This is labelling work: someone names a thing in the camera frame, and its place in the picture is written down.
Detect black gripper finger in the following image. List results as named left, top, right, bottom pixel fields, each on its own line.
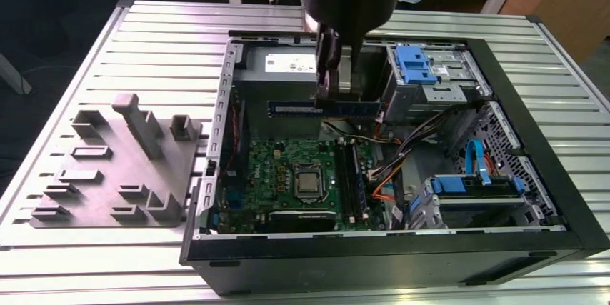
left=311, top=25, right=366, bottom=109

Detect blue RAM stick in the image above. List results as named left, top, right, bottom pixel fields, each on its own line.
left=266, top=100, right=384, bottom=119

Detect black RAM slot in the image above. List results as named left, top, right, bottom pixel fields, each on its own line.
left=354, top=140, right=367, bottom=222
left=344, top=139, right=356, bottom=222

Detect grey power supply unit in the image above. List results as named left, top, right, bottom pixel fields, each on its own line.
left=232, top=46, right=330, bottom=141

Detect blue plastic drive latch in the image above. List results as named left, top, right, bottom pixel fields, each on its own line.
left=395, top=44, right=438, bottom=84

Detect silver metal drive cage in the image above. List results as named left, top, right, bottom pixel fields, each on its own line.
left=404, top=176, right=558, bottom=231
left=383, top=42, right=491, bottom=124

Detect metal CPU socket cover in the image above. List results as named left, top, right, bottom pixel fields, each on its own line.
left=291, top=164, right=331, bottom=199

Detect green motherboard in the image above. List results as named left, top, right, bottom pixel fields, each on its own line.
left=208, top=136, right=396, bottom=234

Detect silver CPU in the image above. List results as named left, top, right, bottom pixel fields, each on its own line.
left=298, top=172, right=324, bottom=191

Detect hard disk in blue carrier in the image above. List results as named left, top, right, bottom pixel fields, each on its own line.
left=426, top=174, right=529, bottom=206

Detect black graphics card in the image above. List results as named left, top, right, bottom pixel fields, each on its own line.
left=266, top=208, right=338, bottom=233

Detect black PC case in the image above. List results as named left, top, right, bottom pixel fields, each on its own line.
left=179, top=29, right=610, bottom=297

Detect grey parts rack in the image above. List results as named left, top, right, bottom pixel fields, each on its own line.
left=28, top=92, right=214, bottom=230

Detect grey metal leg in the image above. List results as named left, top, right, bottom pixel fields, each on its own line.
left=0, top=53, right=33, bottom=95

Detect black flat data cable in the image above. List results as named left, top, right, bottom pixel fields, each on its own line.
left=375, top=104, right=473, bottom=181

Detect thin red wire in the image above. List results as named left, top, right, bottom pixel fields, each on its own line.
left=223, top=85, right=246, bottom=174

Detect orange yellow power wires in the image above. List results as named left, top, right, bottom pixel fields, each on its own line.
left=371, top=161, right=406, bottom=202

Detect blue data cable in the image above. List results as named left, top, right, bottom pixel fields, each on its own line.
left=465, top=139, right=491, bottom=186

